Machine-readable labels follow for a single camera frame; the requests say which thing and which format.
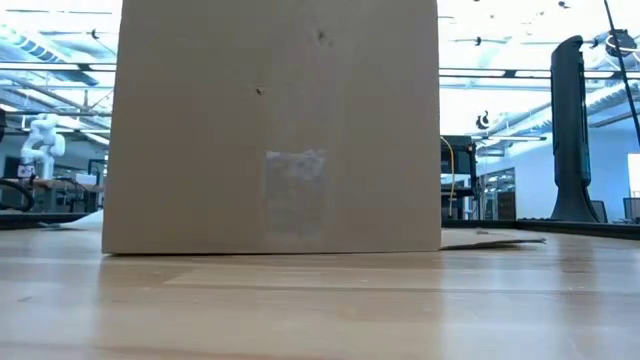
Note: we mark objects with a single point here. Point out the black slanted frame strut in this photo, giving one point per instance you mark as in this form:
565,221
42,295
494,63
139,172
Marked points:
622,65

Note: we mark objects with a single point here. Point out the brown cardboard shipping box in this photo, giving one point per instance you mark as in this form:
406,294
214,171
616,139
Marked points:
270,130

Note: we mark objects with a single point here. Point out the blue and white bubble mailer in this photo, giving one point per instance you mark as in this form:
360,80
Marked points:
82,220

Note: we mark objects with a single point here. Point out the wheeled grey workbench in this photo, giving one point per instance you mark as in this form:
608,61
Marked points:
60,187

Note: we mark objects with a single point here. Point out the black monitor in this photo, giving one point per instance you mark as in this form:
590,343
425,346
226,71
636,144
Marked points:
457,155

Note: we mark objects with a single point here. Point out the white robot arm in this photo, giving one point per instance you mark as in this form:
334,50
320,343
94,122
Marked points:
42,145

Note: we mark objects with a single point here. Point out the black desk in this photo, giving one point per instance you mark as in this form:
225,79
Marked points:
457,200

